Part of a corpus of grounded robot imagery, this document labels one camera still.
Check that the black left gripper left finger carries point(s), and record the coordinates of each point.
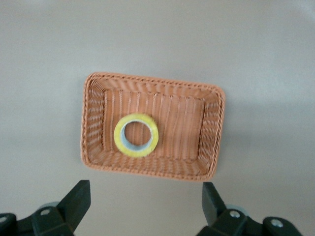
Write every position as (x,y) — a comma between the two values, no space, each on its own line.
(69,209)

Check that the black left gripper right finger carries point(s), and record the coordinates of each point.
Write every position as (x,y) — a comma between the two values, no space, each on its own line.
(216,211)

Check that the yellow tape roll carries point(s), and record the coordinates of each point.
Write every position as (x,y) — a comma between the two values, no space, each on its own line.
(117,136)

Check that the brown wicker basket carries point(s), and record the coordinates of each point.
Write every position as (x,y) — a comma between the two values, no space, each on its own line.
(182,127)

